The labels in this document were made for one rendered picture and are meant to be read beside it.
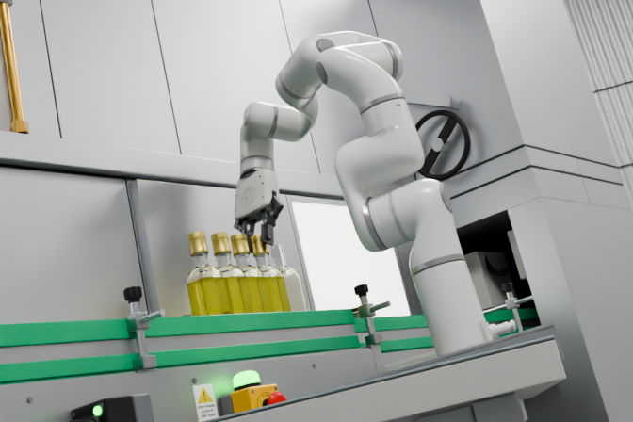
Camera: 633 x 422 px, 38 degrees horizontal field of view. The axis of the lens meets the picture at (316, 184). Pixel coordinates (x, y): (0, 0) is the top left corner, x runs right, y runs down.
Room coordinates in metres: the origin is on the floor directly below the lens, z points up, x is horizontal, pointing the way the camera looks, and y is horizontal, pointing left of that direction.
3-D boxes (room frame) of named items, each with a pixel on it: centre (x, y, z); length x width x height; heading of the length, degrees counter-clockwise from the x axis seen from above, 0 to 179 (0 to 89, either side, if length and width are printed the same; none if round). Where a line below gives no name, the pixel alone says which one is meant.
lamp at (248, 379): (1.51, 0.19, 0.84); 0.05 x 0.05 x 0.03
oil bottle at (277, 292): (1.87, 0.15, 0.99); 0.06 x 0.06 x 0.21; 52
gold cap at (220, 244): (1.78, 0.22, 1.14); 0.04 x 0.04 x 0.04
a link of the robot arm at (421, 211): (1.55, -0.16, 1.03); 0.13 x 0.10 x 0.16; 70
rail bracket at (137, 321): (1.38, 0.30, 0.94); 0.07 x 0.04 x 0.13; 53
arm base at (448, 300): (1.54, -0.19, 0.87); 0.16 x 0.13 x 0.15; 79
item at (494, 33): (2.90, -0.67, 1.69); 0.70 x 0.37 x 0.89; 143
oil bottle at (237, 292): (1.78, 0.22, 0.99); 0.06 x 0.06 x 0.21; 53
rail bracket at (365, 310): (1.89, -0.02, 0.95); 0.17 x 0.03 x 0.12; 53
